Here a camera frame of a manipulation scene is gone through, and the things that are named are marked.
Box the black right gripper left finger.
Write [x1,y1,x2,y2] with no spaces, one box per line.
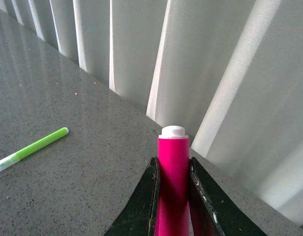
[105,157,161,236]

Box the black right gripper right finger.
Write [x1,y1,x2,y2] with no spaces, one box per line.
[188,157,266,236]

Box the pink highlighter pen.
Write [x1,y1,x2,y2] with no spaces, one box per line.
[154,125,189,236]

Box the white pleated curtain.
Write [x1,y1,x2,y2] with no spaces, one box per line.
[0,0,303,225]

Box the green highlighter pen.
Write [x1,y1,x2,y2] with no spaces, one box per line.
[0,127,69,172]

